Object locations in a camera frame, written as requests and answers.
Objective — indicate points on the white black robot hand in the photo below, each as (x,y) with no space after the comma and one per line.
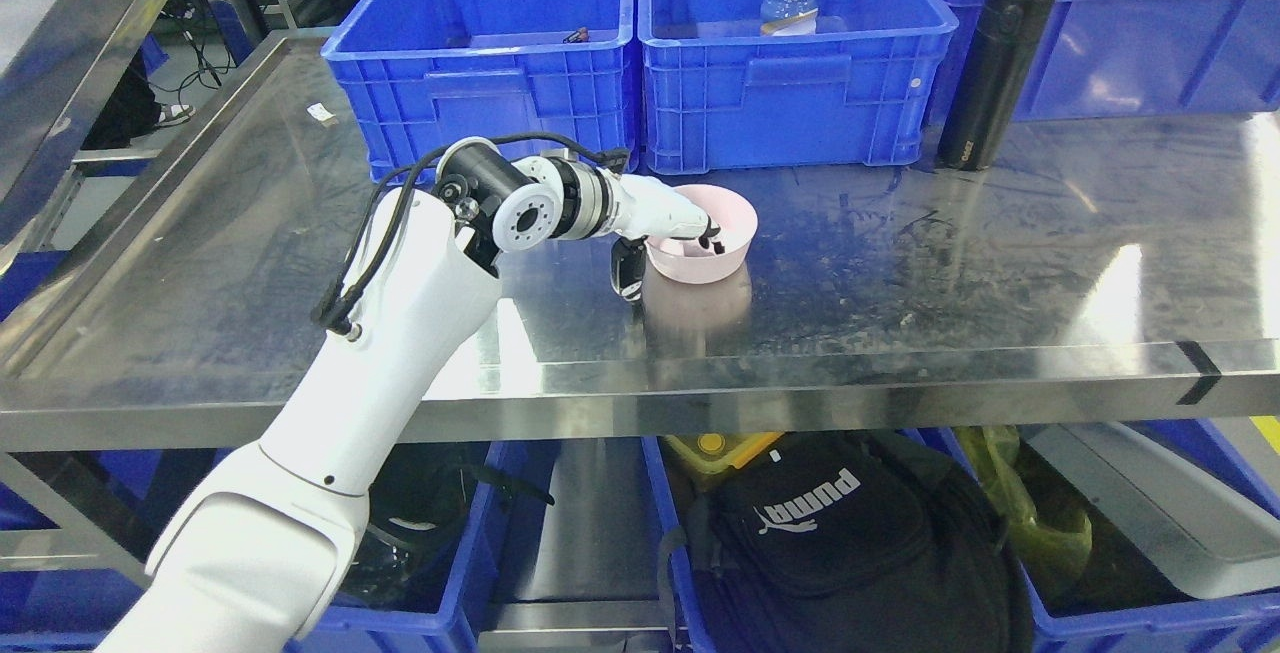
(644,207)

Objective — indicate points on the pink plastic bowl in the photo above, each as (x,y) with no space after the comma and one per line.
(686,261)

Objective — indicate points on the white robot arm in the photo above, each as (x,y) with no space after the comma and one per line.
(256,554)

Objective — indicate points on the blue plastic crate middle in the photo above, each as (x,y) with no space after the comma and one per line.
(719,95)

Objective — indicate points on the blue plastic crate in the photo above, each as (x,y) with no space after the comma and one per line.
(421,74)
(719,95)
(1113,58)

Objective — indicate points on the stainless steel shelf rack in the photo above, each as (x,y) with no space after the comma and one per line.
(1113,269)

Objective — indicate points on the small dark object in crate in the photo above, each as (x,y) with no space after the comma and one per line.
(577,36)

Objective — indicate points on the blue plastic crate left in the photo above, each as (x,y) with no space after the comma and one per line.
(421,74)

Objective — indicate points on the yellow black tool case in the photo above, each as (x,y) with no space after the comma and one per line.
(709,458)

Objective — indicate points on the white paper scrap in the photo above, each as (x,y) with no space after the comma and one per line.
(321,114)

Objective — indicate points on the black helmet in bin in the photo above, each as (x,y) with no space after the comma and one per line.
(419,507)

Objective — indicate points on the blue lower bin left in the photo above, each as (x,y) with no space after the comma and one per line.
(462,612)

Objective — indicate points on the blue bin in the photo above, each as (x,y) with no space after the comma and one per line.
(1245,623)
(462,612)

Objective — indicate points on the black puma backpack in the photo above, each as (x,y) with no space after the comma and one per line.
(838,541)

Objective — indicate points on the black thermos flask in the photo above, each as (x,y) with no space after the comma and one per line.
(1006,39)

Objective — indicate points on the blue plastic crate right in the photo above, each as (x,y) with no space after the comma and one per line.
(1113,58)

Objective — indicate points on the green plastic bag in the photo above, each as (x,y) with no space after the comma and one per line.
(1052,535)

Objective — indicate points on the grey laptop lid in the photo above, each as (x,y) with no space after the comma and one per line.
(1206,538)

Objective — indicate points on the blue lower bin right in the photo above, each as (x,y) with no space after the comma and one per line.
(1245,623)

